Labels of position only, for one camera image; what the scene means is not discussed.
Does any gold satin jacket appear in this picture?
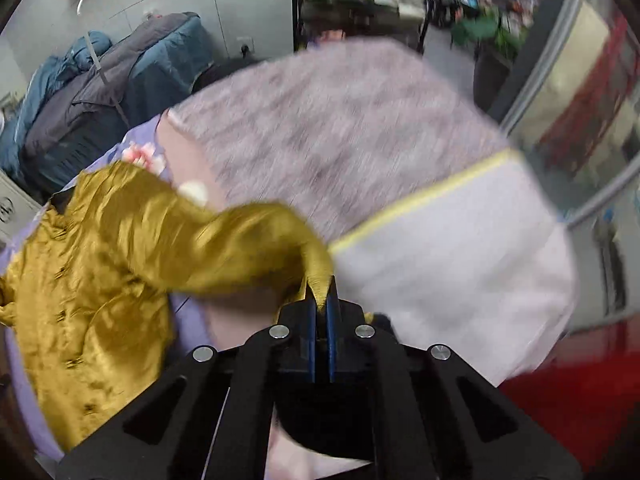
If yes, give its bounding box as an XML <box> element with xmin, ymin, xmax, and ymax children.
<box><xmin>1</xmin><ymin>162</ymin><xmax>333</xmax><ymax>450</ymax></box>

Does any blue grey clothes pile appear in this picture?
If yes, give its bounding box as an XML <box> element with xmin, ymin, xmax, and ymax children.
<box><xmin>1</xmin><ymin>12</ymin><xmax>215</xmax><ymax>202</ymax></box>

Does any pink grey white quilt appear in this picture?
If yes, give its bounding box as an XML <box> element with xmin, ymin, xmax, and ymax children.
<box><xmin>164</xmin><ymin>39</ymin><xmax>582</xmax><ymax>479</ymax></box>

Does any purple floral bed sheet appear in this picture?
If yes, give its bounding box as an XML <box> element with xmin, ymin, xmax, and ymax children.
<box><xmin>3</xmin><ymin>112</ymin><xmax>214</xmax><ymax>465</ymax></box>

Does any white bedside machine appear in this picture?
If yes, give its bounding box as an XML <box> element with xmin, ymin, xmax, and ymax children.
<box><xmin>0</xmin><ymin>170</ymin><xmax>40</xmax><ymax>247</ymax></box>

